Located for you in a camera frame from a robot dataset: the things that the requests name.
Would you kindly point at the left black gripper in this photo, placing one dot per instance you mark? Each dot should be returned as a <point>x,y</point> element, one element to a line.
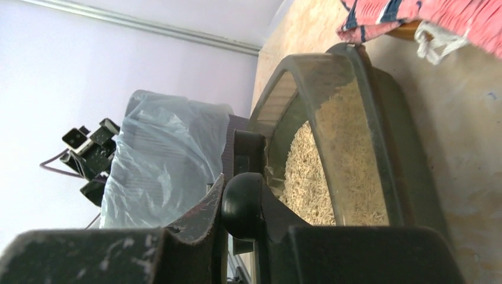
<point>94,165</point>

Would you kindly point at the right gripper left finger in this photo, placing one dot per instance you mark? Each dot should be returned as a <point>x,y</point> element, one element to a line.
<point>192,249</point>

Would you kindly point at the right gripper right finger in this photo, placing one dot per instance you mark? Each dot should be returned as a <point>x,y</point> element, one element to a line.
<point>292,251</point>

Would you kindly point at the black litter scoop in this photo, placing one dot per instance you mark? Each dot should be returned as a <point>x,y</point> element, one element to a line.
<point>241,203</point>

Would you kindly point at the brown litter box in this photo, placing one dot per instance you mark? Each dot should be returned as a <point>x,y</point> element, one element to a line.
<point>341,145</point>

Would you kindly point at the blue-lined trash bin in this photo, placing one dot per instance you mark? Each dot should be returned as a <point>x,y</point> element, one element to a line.
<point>169,149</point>

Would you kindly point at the pink patterned cloth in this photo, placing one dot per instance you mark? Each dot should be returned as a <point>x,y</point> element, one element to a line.
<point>475,22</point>

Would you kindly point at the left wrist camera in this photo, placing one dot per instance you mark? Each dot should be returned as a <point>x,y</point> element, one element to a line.
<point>78,140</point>

